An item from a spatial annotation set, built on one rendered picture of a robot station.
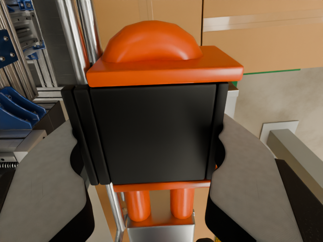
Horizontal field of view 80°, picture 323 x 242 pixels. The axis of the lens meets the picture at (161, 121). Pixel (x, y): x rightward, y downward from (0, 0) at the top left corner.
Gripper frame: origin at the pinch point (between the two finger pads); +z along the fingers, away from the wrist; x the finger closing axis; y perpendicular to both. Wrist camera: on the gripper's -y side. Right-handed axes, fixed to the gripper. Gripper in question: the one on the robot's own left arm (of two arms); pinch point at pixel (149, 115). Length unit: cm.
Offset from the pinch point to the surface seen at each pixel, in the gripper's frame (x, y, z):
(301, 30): 59, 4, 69
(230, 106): 35, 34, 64
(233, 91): 34, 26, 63
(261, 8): 41, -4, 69
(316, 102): 131, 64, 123
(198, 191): 14, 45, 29
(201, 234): 18, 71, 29
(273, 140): 101, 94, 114
